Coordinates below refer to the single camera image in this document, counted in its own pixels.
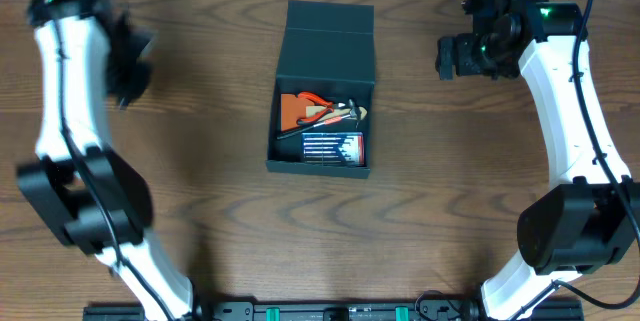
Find small claw hammer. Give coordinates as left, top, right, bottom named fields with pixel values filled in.
left=276, top=100, right=363, bottom=140

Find dark green storage box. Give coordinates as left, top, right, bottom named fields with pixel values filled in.
left=266, top=0, right=376, bottom=179

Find orange scraper with wooden handle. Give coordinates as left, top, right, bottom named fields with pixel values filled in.
left=280, top=94, right=367, bottom=132

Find red black handled pliers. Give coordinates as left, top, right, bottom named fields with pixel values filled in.
left=296, top=91, right=334, bottom=126

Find blue precision screwdriver set case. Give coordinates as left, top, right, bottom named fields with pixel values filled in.
left=302, top=132, right=365, bottom=167

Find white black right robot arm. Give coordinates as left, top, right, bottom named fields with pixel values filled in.
left=435, top=0, right=639, bottom=320

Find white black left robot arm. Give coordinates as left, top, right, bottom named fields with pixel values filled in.
left=17, top=0, right=205, bottom=320

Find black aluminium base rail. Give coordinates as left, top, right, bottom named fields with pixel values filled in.
left=82, top=296, right=585, bottom=321

